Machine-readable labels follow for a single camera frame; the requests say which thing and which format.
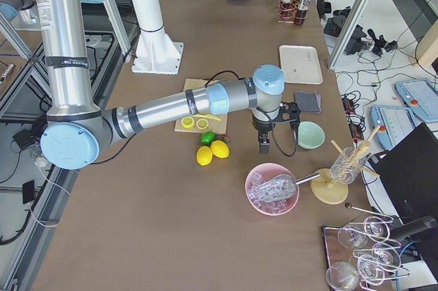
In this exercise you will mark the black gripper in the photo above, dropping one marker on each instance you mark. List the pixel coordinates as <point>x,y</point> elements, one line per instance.
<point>261,127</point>

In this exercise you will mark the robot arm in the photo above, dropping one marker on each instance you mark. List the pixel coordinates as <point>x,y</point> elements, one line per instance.
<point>79,125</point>

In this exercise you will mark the pink bowl with ice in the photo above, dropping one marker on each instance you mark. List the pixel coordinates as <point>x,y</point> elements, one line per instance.
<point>254,190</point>

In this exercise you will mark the whole lemon upper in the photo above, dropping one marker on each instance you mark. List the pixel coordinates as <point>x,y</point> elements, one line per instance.
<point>220,149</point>

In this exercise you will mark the whole lemon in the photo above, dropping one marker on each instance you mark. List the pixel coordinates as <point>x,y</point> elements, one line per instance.
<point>204,156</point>
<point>220,149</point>

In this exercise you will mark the steel ice scoop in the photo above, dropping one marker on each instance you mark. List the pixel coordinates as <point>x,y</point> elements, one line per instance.
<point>284,186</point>

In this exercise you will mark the green bowl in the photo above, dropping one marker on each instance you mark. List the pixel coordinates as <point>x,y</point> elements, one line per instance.
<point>310,135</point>

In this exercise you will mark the wooden cutting board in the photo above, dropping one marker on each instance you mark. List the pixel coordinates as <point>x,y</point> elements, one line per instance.
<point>218,127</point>

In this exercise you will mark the green lime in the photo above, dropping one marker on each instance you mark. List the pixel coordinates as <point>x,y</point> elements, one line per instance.
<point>208,137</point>

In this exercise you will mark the whole lemon lower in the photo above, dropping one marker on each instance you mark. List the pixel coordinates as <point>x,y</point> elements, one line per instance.
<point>204,156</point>

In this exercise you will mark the grey folded cloth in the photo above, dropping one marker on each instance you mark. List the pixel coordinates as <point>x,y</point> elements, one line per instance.
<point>308,101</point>

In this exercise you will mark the lemon half upper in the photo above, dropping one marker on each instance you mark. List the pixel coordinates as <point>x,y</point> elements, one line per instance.
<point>202,123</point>

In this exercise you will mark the lemon half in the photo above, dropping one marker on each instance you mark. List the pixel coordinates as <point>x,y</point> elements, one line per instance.
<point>202,123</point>
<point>187,122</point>

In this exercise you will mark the wooden cup stand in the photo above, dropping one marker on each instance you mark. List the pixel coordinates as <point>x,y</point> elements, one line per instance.
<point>329,191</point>

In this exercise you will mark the lemon half lower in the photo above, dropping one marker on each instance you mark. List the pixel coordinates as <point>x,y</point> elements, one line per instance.
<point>187,122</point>

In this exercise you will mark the cream rabbit tray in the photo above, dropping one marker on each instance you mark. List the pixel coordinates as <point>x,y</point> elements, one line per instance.
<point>300,64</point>

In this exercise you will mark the glass cup on stand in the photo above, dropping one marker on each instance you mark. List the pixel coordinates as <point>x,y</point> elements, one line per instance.
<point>345,169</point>

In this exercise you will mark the tea bottle right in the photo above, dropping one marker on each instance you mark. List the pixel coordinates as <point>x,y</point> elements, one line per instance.
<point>285,10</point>

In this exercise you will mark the tea bottle front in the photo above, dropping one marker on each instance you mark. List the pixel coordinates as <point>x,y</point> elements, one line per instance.
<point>301,12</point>

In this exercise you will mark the teach pendant near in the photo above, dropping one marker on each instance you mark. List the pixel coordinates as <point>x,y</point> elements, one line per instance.
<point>398,122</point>

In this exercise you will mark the teach pendant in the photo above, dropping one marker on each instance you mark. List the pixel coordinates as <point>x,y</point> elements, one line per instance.
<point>398,122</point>
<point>420,96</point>

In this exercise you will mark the cocktail glass rack tray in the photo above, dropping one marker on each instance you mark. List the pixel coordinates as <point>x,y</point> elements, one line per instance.
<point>362,255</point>

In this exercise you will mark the black monitor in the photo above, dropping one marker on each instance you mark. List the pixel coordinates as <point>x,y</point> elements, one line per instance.
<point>408,173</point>

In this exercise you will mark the teach pendant far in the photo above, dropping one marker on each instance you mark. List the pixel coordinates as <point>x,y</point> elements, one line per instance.
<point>420,96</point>

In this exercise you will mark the copper wire bottle rack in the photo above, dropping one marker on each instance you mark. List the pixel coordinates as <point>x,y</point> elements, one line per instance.
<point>293,11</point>

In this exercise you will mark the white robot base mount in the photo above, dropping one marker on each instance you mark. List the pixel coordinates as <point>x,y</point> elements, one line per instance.
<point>155,53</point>

